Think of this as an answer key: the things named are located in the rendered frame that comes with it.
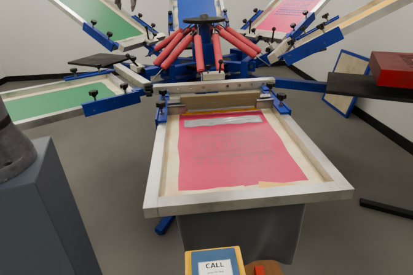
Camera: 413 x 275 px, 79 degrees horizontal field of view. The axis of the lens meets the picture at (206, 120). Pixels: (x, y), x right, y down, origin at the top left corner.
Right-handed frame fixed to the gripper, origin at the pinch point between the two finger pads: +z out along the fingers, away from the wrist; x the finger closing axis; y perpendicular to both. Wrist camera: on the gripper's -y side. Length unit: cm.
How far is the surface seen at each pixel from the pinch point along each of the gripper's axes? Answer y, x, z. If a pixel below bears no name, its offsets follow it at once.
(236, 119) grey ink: 30, 53, 31
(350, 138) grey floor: -60, 217, 139
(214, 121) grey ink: 31, 43, 32
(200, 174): 66, 36, 21
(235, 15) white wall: -372, 120, 164
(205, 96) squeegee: 21, 38, 27
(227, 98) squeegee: 21, 49, 27
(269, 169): 64, 58, 17
